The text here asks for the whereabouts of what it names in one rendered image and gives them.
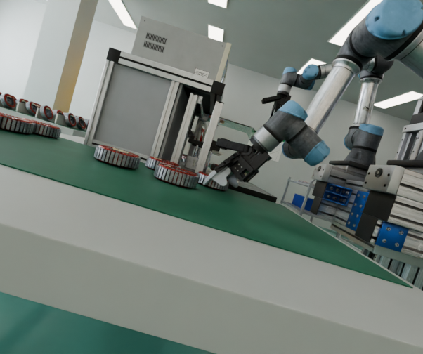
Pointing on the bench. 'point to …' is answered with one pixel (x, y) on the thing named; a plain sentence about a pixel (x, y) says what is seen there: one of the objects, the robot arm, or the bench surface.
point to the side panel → (131, 111)
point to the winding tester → (181, 49)
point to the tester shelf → (203, 87)
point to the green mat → (171, 197)
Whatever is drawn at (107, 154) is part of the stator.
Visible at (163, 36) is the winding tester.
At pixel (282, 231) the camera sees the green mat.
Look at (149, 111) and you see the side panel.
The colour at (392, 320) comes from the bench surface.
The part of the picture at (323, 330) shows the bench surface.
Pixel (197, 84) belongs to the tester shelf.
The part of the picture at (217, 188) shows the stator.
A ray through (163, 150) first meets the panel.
